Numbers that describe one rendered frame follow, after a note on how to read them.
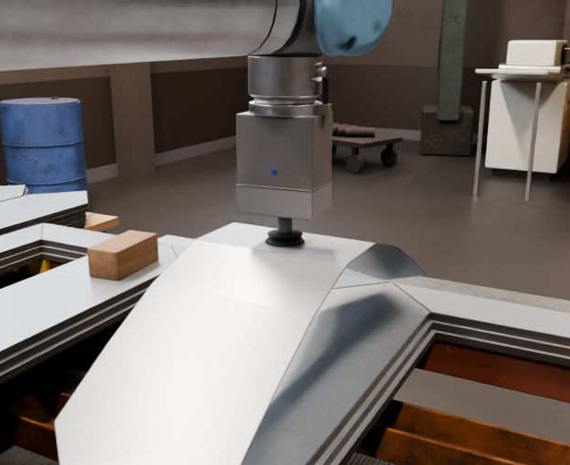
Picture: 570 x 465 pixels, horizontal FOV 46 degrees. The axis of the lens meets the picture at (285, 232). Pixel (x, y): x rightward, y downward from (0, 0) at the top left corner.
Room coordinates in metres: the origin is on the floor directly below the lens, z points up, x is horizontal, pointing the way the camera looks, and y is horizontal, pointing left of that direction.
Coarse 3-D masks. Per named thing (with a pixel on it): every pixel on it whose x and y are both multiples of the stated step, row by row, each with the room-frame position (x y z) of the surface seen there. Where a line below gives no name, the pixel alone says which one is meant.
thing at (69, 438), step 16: (64, 432) 0.50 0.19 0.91; (80, 432) 0.49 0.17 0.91; (64, 448) 0.48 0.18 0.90; (80, 448) 0.48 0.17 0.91; (96, 448) 0.48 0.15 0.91; (112, 448) 0.47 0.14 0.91; (128, 448) 0.47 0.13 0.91; (64, 464) 0.47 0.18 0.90; (80, 464) 0.47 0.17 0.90; (96, 464) 0.46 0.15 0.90; (112, 464) 0.46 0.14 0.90; (128, 464) 0.46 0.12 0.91; (144, 464) 0.45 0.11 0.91; (160, 464) 0.45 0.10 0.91; (176, 464) 0.45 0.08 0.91
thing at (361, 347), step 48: (144, 288) 1.02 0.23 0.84; (384, 288) 0.99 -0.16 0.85; (48, 336) 0.84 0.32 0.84; (336, 336) 0.82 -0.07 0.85; (384, 336) 0.82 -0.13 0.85; (432, 336) 0.87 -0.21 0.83; (480, 336) 0.86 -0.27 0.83; (528, 336) 0.83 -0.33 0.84; (288, 384) 0.69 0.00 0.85; (336, 384) 0.69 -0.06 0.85; (384, 384) 0.71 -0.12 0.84; (288, 432) 0.59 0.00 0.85; (336, 432) 0.60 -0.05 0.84
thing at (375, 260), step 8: (360, 256) 0.88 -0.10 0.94; (368, 256) 0.87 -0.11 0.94; (376, 256) 0.86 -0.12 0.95; (384, 256) 0.85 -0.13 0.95; (368, 264) 0.91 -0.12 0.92; (376, 264) 0.90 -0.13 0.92; (384, 264) 0.89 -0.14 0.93; (392, 264) 0.87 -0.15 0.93; (400, 264) 0.86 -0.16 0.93; (408, 264) 0.85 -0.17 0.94; (416, 264) 0.84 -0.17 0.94; (416, 272) 0.89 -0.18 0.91; (424, 272) 0.88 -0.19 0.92
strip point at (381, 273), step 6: (354, 264) 0.94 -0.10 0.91; (360, 264) 0.93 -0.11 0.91; (354, 270) 0.98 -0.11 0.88; (360, 270) 0.97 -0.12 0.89; (366, 270) 0.96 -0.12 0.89; (372, 270) 0.95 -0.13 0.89; (378, 270) 0.94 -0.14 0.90; (384, 270) 0.93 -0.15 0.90; (390, 270) 0.92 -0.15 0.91; (396, 270) 0.91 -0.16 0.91; (372, 276) 0.99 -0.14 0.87; (378, 276) 0.97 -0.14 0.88; (384, 276) 0.96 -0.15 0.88; (390, 276) 0.95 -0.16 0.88; (396, 276) 0.94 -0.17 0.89; (402, 276) 0.93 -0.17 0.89; (408, 276) 0.92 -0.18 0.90; (414, 276) 0.91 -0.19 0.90
